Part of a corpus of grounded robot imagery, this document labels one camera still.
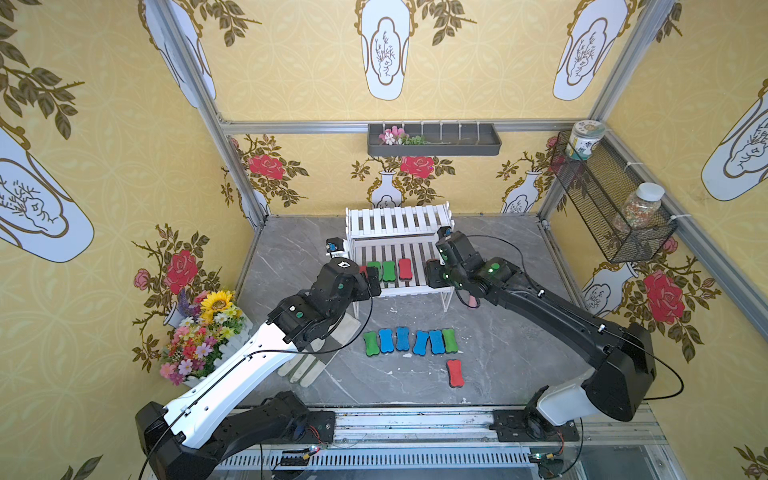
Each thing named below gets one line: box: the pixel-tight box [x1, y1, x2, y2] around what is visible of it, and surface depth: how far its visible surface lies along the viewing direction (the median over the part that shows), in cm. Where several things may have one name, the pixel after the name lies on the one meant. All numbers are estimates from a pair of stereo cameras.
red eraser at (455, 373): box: [447, 360, 464, 387], surface depth 83 cm
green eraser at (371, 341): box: [363, 331, 381, 356], surface depth 89 cm
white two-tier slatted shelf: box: [345, 202, 455, 312], surface depth 87 cm
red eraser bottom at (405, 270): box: [399, 258, 413, 280], surface depth 92 cm
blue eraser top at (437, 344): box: [429, 330, 445, 354], surface depth 89 cm
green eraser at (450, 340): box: [442, 328, 458, 353], surface depth 89 cm
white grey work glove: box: [278, 312, 361, 388], surface depth 86 cm
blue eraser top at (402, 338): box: [395, 326, 411, 351], surface depth 89 cm
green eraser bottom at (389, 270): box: [382, 260, 396, 282], surface depth 91 cm
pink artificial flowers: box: [378, 125, 428, 146], surface depth 89 cm
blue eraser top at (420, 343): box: [413, 330, 429, 356], surface depth 88 cm
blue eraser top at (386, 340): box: [379, 328, 395, 353], surface depth 89 cm
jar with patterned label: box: [566, 119, 606, 161], surface depth 87 cm
